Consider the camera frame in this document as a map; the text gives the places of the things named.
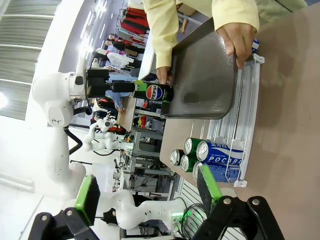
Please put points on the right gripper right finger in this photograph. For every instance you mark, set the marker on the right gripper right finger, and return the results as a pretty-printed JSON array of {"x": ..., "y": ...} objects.
[{"x": 207, "y": 190}]

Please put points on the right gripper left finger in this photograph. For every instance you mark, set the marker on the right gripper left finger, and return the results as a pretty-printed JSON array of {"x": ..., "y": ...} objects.
[{"x": 87, "y": 200}]

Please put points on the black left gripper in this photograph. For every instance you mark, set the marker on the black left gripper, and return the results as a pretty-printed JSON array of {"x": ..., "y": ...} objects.
[{"x": 96, "y": 87}]

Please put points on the blue Pocari Sweat can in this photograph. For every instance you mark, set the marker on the blue Pocari Sweat can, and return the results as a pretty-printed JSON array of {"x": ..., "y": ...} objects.
[
  {"x": 255, "y": 45},
  {"x": 222, "y": 173},
  {"x": 220, "y": 155}
]

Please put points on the black Pepsi can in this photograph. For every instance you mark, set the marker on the black Pepsi can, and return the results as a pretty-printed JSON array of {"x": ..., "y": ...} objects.
[
  {"x": 155, "y": 92},
  {"x": 176, "y": 157}
]

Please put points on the dark serving tray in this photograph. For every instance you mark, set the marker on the dark serving tray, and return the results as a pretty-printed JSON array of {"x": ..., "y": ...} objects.
[{"x": 200, "y": 82}]

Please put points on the person's right forearm yellow sleeve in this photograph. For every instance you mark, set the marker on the person's right forearm yellow sleeve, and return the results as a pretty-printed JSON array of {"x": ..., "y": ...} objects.
[{"x": 162, "y": 32}]

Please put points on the person's left forearm yellow sleeve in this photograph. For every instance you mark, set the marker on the person's left forearm yellow sleeve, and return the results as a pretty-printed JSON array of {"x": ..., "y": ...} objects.
[{"x": 235, "y": 12}]

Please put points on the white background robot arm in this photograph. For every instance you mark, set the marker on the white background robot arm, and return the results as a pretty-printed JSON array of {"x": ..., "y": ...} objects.
[{"x": 107, "y": 142}]

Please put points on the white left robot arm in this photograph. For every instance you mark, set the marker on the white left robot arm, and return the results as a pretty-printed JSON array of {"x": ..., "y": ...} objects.
[{"x": 57, "y": 105}]

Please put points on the person in blue shirt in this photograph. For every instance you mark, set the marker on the person in blue shirt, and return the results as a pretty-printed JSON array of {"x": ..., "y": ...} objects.
[{"x": 116, "y": 100}]

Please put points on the person's right hand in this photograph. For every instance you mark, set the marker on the person's right hand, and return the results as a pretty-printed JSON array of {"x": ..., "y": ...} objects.
[{"x": 163, "y": 75}]

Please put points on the person's left hand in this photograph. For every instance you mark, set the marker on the person's left hand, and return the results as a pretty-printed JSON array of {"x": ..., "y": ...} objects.
[{"x": 240, "y": 40}]

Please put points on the white ribbed base panel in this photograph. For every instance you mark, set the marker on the white ribbed base panel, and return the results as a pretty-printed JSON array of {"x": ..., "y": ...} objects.
[{"x": 190, "y": 192}]

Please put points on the wooden background table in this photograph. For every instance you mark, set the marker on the wooden background table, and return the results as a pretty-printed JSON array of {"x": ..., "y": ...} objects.
[{"x": 128, "y": 115}]

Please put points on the background figure in white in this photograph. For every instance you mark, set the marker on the background figure in white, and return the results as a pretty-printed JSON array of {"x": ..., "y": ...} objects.
[{"x": 118, "y": 58}]

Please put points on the green cider can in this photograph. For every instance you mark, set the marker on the green cider can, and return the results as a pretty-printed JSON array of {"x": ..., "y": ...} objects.
[
  {"x": 186, "y": 163},
  {"x": 191, "y": 147}
]

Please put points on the large white table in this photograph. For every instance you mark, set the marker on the large white table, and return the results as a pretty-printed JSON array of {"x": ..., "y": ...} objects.
[{"x": 147, "y": 62}]

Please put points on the background figure in black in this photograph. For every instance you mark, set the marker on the background figure in black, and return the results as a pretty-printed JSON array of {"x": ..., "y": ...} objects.
[{"x": 127, "y": 47}]

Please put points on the clothes rack with red garments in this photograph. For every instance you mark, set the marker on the clothes rack with red garments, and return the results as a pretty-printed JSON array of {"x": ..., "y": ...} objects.
[{"x": 132, "y": 22}]

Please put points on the brown cardboard box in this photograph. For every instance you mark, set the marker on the brown cardboard box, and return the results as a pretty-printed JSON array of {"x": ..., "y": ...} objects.
[{"x": 184, "y": 8}]

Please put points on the aluminium frame workbench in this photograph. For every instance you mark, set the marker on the aluminium frame workbench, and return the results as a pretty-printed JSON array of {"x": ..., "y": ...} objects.
[{"x": 147, "y": 147}]

